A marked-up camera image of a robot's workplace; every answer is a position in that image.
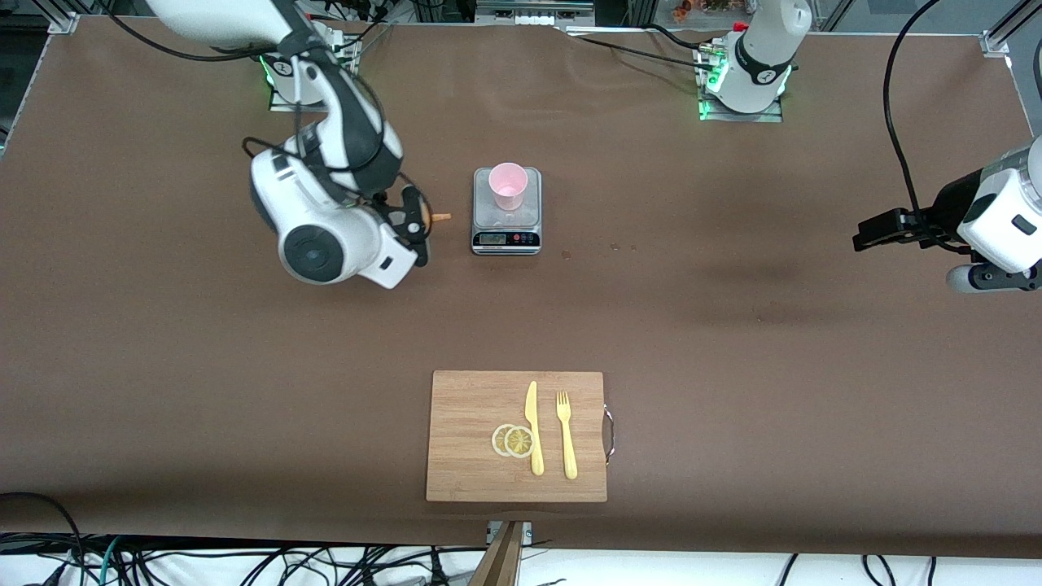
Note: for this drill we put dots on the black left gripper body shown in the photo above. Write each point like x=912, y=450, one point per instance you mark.
x=942, y=211

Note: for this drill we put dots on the clear bottle with orange cap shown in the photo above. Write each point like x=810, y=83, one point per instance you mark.
x=441, y=217

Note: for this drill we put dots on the pink plastic cup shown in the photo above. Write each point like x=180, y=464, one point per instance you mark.
x=509, y=191

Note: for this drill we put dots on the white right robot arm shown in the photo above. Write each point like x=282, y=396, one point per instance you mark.
x=350, y=244

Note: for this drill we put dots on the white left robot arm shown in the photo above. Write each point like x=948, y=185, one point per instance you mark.
x=761, y=57

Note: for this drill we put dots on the silver digital kitchen scale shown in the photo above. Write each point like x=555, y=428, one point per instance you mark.
x=488, y=216

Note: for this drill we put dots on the lemon slice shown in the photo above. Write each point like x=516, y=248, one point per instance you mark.
x=518, y=442
x=497, y=440

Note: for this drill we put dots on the wooden cutting board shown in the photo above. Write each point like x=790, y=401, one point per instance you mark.
x=472, y=456

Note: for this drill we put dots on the yellow plastic knife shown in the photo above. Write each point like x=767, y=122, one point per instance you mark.
x=536, y=456

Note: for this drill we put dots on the yellow plastic fork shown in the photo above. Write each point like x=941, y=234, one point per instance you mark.
x=569, y=448

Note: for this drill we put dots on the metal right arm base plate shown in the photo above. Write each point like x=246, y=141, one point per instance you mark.
x=281, y=107

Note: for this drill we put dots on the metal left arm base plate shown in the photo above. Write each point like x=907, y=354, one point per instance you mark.
x=773, y=116

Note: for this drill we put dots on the aluminium frame profile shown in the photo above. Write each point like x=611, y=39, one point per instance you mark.
x=63, y=18
x=1005, y=32

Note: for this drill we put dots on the small metal bracket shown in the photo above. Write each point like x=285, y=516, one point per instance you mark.
x=527, y=533

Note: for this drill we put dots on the wooden post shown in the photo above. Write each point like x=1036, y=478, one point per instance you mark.
x=501, y=566

